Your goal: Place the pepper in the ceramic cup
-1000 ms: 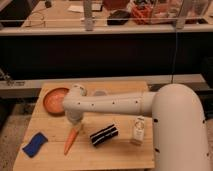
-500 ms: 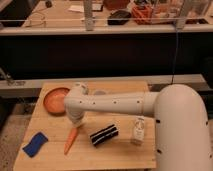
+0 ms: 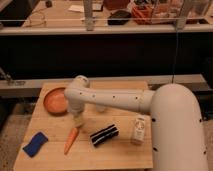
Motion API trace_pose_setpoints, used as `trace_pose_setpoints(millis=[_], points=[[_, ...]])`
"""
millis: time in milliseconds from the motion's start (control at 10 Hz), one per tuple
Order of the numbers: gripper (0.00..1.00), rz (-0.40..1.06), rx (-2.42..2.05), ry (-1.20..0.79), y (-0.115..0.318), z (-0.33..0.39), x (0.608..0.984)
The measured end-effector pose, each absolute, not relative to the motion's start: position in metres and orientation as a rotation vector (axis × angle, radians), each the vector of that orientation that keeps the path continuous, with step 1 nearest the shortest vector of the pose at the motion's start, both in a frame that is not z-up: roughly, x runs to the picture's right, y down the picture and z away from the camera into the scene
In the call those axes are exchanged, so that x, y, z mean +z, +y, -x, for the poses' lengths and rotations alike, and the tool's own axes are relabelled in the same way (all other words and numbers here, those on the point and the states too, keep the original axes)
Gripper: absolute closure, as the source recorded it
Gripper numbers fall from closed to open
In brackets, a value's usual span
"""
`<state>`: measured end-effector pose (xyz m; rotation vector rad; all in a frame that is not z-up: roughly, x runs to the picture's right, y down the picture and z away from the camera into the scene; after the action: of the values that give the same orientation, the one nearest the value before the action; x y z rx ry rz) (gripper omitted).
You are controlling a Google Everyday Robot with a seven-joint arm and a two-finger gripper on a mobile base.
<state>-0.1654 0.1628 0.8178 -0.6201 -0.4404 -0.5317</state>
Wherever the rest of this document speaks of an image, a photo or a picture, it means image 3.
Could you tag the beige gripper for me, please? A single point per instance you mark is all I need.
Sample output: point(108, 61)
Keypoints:
point(78, 120)

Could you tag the orange carrot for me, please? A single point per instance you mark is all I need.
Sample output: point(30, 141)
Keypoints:
point(70, 140)

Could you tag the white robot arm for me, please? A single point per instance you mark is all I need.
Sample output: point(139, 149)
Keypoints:
point(178, 140)

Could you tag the translucent plastic cup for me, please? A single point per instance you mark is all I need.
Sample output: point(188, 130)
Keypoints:
point(101, 109)

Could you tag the orange ceramic bowl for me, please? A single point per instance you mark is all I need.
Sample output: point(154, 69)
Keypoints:
point(55, 102)

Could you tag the black white striped cloth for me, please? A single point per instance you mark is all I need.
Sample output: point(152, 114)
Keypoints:
point(103, 135)

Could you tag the wooden board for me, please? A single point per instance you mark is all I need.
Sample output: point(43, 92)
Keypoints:
point(119, 153)

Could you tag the blue sponge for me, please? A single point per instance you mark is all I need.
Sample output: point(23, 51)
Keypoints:
point(35, 144)

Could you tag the small clear bottle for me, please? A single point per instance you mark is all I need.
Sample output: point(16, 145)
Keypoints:
point(139, 130)

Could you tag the black object on bench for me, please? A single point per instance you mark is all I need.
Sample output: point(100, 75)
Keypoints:
point(119, 17)

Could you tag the white paper sheet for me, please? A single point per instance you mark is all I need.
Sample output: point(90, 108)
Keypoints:
point(76, 8)

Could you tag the orange basket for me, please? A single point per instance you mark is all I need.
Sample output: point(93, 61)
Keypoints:
point(142, 16)

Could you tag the metal post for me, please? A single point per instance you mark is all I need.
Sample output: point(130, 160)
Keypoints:
point(88, 15)

